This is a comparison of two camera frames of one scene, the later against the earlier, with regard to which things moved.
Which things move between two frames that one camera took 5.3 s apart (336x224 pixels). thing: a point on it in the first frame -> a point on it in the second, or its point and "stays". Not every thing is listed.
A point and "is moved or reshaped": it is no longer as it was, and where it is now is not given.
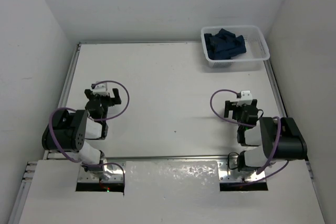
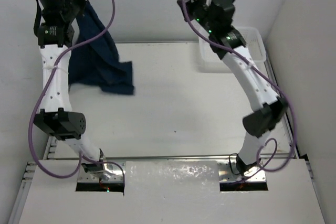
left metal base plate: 112,173 stays
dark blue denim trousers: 224,45 is moved or reshaped
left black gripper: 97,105 -> 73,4
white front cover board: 170,192 stays
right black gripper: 229,106 -> 189,3
